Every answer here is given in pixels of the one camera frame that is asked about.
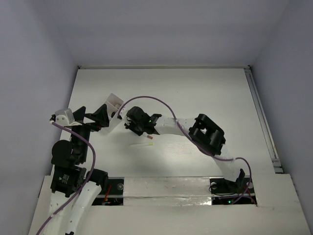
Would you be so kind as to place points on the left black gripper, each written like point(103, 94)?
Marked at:
point(87, 121)

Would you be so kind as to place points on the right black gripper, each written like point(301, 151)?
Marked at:
point(130, 124)

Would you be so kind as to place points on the white pencil yellow tip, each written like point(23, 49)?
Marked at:
point(141, 144)

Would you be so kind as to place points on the white compartment organizer box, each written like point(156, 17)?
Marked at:
point(113, 103)

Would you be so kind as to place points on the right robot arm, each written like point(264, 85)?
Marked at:
point(205, 133)

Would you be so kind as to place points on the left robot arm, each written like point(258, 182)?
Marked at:
point(74, 188)

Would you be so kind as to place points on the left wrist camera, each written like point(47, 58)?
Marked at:
point(64, 118)

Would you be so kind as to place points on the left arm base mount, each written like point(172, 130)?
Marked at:
point(113, 196)

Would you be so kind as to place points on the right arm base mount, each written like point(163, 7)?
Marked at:
point(224, 192)

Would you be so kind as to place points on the aluminium rail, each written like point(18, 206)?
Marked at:
point(263, 122)

